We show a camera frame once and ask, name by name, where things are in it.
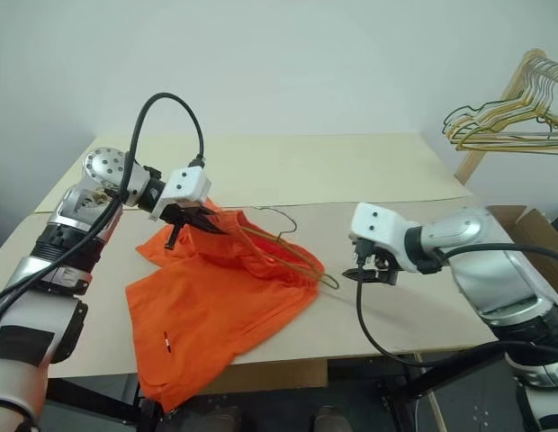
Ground olive wire clothes hanger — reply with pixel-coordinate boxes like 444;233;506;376
239;204;340;291

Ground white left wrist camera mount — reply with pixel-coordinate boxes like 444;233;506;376
149;166;213;222

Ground open brown cardboard box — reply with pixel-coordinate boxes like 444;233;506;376
487;204;558;299

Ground black metal table frame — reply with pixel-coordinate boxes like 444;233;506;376
47;350;509;432

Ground bundle of gold wire hangers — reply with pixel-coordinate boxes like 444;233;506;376
442;62;558;146

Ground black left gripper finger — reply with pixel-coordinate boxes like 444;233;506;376
165;225;184;251
187;214;230;238

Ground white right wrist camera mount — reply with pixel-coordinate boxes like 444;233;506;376
347;202;425;274

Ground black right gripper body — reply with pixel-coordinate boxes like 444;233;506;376
351;239;400;286

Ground bunch of wire hangers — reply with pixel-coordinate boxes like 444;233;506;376
447;60;558;152

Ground white wire hanger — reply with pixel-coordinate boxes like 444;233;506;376
481;60;558;139

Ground wooden hanger rack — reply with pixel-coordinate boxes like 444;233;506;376
454;48;558;186

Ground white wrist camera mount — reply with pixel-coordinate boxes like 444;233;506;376
347;202;425;274
149;166;213;222

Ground flat brown cardboard box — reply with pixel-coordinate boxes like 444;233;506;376
201;356;330;398

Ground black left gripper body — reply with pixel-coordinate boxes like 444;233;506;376
160;201;212;229

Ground orange shorts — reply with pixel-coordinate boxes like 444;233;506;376
124;200;328;413

